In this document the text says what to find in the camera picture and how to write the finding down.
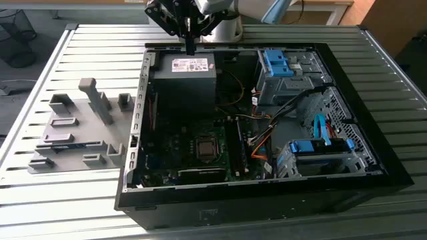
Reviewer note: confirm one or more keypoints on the blue plastic drive carrier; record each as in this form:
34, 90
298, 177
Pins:
278, 65

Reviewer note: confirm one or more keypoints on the black graphics card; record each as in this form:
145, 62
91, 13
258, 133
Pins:
201, 175

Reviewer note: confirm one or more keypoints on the black open PC case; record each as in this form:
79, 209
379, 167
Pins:
234, 205

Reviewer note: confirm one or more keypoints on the grey metal drive cage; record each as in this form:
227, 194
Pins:
290, 87

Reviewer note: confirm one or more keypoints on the blue disk carrier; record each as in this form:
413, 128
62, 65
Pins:
305, 146

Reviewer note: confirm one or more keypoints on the black RAM slot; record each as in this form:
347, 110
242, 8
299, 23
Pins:
231, 147

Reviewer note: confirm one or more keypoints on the blue carrier tab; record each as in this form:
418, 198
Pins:
281, 162

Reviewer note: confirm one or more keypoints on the white frame wooden desk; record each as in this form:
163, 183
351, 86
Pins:
334, 15

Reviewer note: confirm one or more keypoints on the dark RAM stick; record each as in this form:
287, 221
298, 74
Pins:
243, 147

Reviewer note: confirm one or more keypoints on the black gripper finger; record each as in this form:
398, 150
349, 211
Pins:
210, 25
161, 17

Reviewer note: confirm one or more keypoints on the green RAM stick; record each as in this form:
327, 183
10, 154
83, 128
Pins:
67, 146

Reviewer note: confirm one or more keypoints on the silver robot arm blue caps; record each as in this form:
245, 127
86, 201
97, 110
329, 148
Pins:
227, 27

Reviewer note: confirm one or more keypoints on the grey power supply unit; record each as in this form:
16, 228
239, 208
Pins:
182, 95

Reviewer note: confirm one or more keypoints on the black mesh wastebasket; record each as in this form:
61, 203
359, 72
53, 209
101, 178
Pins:
16, 45

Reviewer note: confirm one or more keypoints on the CPU socket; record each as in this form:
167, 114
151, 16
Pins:
207, 158

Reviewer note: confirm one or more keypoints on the CPU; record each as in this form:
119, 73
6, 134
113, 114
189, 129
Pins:
207, 148

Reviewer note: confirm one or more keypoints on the grey parts rack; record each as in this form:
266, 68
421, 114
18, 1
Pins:
81, 125

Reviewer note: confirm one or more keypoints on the green motherboard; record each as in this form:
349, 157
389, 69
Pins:
174, 150

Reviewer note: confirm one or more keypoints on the grey metal disk bay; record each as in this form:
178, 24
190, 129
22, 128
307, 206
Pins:
334, 156

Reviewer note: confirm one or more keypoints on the brown wooden cabinet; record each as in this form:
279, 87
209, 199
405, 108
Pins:
394, 22

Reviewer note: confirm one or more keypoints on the grey stand foot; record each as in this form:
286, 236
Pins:
4, 90

